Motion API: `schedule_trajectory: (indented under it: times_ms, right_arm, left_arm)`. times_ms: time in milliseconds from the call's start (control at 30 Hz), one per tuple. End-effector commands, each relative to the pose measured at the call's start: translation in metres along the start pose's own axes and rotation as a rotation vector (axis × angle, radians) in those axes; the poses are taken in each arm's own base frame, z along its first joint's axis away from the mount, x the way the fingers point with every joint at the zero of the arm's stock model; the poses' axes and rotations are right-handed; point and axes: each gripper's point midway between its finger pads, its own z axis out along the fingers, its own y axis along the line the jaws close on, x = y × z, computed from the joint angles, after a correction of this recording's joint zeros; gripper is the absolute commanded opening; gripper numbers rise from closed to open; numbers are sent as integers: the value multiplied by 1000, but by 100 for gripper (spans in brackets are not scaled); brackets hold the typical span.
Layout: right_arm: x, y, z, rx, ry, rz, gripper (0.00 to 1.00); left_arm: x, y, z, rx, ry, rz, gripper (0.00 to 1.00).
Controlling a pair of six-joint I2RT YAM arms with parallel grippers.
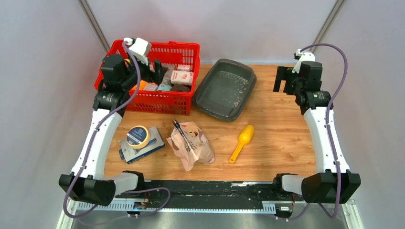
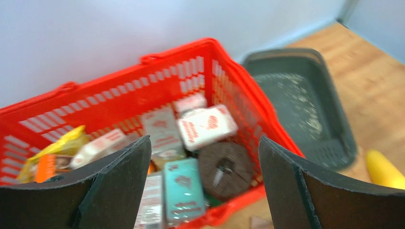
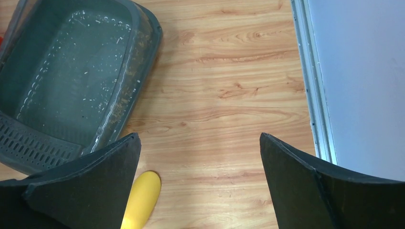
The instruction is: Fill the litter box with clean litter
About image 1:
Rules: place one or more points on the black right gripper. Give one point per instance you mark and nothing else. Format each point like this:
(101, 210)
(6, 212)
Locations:
(285, 73)

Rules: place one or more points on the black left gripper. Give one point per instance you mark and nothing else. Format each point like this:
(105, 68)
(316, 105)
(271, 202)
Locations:
(152, 77)

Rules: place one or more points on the black bag clip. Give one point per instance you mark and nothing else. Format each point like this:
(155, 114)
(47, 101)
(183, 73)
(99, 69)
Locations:
(188, 145)

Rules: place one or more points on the yellow plastic scoop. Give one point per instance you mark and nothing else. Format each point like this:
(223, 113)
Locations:
(244, 139)

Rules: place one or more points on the pink cat litter bag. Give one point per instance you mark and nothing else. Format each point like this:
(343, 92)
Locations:
(202, 151)

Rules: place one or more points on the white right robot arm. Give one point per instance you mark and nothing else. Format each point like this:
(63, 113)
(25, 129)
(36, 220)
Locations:
(333, 182)

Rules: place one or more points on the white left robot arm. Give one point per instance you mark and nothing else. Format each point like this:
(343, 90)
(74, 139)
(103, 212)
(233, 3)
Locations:
(86, 181)

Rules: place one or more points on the light blue box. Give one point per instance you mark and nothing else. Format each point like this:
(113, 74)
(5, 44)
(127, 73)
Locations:
(164, 87)

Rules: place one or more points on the orange box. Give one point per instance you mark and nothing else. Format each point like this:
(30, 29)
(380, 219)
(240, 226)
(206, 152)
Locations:
(140, 85)

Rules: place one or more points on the dark grey litter tray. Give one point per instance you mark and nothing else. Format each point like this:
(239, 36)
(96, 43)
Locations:
(225, 90)

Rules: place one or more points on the blue white box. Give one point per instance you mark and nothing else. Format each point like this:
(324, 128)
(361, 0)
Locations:
(130, 155)

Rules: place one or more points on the grey sponge pack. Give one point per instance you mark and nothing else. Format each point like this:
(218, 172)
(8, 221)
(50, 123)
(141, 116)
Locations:
(167, 76)

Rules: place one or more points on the white Kamenoko sponge pack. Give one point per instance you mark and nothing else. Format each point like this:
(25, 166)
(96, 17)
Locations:
(182, 77)

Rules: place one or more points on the pink white sponge pack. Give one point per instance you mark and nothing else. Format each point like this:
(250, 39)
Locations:
(184, 67)

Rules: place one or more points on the red plastic shopping basket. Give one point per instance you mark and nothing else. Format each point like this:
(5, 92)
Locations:
(169, 102)

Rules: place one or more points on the masking tape roll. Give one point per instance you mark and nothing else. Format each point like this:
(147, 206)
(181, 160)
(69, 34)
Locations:
(138, 137)

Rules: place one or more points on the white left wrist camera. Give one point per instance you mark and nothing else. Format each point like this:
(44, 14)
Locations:
(139, 48)

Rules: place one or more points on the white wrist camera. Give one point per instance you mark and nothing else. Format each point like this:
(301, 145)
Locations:
(139, 48)
(302, 56)

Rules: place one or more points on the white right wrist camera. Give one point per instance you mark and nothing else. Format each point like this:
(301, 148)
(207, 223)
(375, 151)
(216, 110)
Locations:
(302, 56)

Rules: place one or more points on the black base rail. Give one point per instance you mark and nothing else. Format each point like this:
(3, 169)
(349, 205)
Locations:
(212, 195)

